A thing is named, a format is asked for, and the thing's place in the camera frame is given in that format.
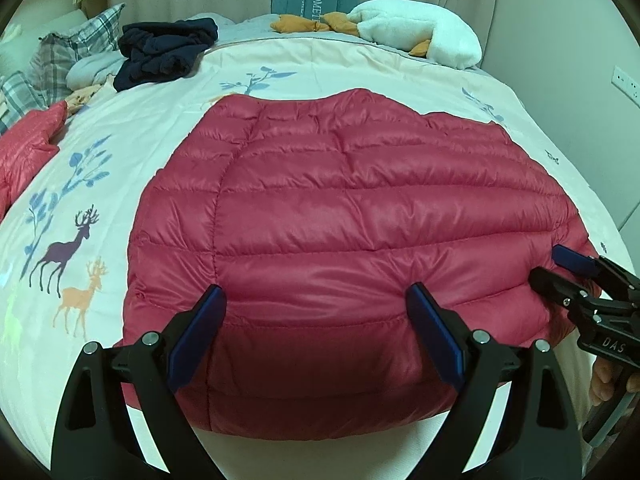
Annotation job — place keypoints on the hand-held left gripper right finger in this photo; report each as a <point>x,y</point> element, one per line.
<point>435,335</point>

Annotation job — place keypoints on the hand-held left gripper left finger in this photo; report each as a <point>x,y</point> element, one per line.
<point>197,340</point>

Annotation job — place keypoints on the white wall socket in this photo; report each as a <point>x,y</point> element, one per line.
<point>625,80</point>

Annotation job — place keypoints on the plaid pillow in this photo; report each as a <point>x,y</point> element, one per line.
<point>17,95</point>
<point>75,35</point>

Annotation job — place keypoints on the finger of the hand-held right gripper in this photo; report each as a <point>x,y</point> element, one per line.
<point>572,257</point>
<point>550,282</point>

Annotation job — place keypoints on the peach cloth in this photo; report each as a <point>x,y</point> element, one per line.
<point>82,97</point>

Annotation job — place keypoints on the grey bed sheet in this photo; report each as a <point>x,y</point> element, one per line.
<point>250,27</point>

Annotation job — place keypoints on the beige headboard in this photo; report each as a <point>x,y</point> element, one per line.
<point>45,30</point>

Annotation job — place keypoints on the large red down jacket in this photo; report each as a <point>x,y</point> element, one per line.
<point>350,210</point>

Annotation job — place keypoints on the small red down jacket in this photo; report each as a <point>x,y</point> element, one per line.
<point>25,145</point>

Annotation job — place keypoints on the navy garment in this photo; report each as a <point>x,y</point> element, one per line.
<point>160,50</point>

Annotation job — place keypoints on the white goose plush toy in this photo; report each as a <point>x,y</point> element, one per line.
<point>440,30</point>

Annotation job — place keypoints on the grey cloth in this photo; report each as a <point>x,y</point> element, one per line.
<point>90,70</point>

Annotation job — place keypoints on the person's right hand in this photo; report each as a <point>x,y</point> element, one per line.
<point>605,385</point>

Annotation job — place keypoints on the deer print quilt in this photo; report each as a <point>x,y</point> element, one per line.
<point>150,125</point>

